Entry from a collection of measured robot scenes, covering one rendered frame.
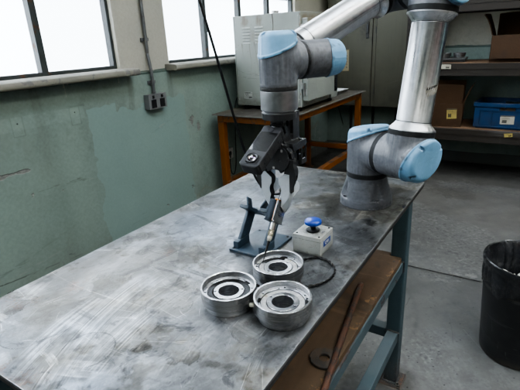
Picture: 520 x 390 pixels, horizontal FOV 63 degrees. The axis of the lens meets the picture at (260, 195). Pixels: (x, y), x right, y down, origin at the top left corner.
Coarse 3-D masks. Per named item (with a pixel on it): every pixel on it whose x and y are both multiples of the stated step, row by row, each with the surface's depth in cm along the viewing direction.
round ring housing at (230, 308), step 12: (216, 276) 84; (228, 276) 85; (240, 276) 85; (204, 288) 82; (216, 288) 82; (228, 288) 83; (240, 288) 81; (204, 300) 78; (216, 300) 76; (228, 300) 75; (240, 300) 76; (252, 300) 78; (216, 312) 77; (228, 312) 76; (240, 312) 78
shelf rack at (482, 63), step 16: (480, 0) 333; (496, 0) 328; (512, 0) 323; (448, 64) 359; (464, 64) 353; (480, 64) 347; (496, 64) 341; (512, 64) 335; (448, 128) 376; (464, 128) 373; (480, 128) 370; (512, 144) 353
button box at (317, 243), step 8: (304, 224) 103; (296, 232) 99; (304, 232) 99; (312, 232) 99; (320, 232) 99; (328, 232) 99; (296, 240) 99; (304, 240) 98; (312, 240) 97; (320, 240) 96; (328, 240) 100; (296, 248) 100; (304, 248) 99; (312, 248) 98; (320, 248) 96
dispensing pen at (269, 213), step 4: (280, 188) 92; (280, 192) 92; (272, 200) 90; (276, 200) 90; (272, 204) 90; (268, 208) 90; (272, 208) 90; (268, 212) 90; (272, 212) 90; (268, 216) 90; (268, 220) 90; (272, 224) 90; (272, 228) 90; (268, 232) 91; (272, 232) 90; (268, 236) 90; (272, 236) 91; (268, 240) 90; (268, 244) 90; (264, 256) 90
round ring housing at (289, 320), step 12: (264, 288) 80; (276, 288) 80; (288, 288) 80; (300, 288) 79; (276, 300) 78; (288, 300) 78; (312, 300) 75; (264, 312) 72; (276, 312) 72; (288, 312) 71; (300, 312) 72; (264, 324) 74; (276, 324) 72; (288, 324) 72; (300, 324) 74
